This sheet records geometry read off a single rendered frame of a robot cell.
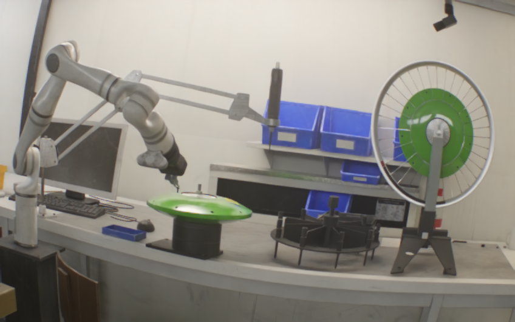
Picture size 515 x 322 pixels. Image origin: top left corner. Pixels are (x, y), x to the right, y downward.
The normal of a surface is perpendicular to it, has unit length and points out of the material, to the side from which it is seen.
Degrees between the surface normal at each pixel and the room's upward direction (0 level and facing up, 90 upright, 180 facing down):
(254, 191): 90
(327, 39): 90
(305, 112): 90
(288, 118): 90
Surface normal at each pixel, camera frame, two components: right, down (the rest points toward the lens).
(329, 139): -0.27, 0.20
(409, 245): 0.04, -0.93
